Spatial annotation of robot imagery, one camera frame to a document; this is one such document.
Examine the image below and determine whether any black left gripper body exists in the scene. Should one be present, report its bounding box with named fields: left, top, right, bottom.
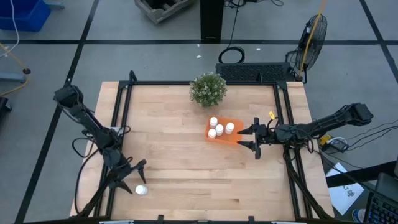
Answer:
left=104, top=148, right=137, bottom=187

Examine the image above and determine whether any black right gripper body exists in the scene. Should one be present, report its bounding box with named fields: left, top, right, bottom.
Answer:
left=252, top=117, right=280, bottom=160

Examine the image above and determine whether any orange translucent plastic basket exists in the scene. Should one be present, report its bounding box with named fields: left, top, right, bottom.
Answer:
left=204, top=116, right=245, bottom=146

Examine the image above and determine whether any green potted plant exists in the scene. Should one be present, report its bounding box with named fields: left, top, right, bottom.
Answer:
left=188, top=72, right=228, bottom=108

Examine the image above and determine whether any black perforated case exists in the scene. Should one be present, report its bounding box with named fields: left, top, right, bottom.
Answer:
left=215, top=62, right=301, bottom=83

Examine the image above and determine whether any black power adapter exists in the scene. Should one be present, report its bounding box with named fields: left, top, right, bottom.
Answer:
left=329, top=136, right=349, bottom=154

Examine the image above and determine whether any white paper sheet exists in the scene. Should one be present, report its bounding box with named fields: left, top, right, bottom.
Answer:
left=325, top=162, right=365, bottom=216

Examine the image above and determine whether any black beam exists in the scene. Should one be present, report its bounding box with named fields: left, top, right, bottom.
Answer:
left=325, top=160, right=398, bottom=188

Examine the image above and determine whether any black floor fan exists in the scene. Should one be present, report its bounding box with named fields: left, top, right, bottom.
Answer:
left=285, top=14, right=328, bottom=84

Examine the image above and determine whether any black column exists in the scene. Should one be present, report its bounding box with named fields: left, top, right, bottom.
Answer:
left=200, top=0, right=225, bottom=44

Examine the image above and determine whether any round blue white container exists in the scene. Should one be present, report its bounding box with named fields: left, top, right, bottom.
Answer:
left=353, top=208, right=366, bottom=223

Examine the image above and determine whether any black equipment foot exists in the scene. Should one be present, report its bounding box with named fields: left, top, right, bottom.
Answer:
left=0, top=96, right=12, bottom=113

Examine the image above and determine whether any grey stand base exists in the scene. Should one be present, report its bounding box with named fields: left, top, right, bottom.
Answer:
left=0, top=72, right=28, bottom=84

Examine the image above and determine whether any black keyboard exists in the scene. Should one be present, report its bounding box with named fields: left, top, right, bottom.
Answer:
left=363, top=191, right=398, bottom=224

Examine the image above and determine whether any grey wooden crate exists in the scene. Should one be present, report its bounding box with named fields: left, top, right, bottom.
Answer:
left=134, top=0, right=197, bottom=25

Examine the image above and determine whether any blue plastic bin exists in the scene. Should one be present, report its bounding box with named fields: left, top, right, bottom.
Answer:
left=0, top=0, right=52, bottom=33

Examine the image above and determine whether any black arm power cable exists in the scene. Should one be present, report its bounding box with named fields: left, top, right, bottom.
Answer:
left=72, top=136, right=105, bottom=215

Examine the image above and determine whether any black aluminium table frame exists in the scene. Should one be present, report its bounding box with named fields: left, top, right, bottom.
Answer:
left=70, top=70, right=335, bottom=224

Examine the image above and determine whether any coiled black cable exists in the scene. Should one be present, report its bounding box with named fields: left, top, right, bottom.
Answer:
left=218, top=0, right=246, bottom=65

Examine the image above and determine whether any yellow hose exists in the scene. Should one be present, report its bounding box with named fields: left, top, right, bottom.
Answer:
left=298, top=0, right=327, bottom=77

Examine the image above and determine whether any thin white cable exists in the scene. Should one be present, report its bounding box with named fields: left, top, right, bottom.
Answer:
left=0, top=0, right=20, bottom=59

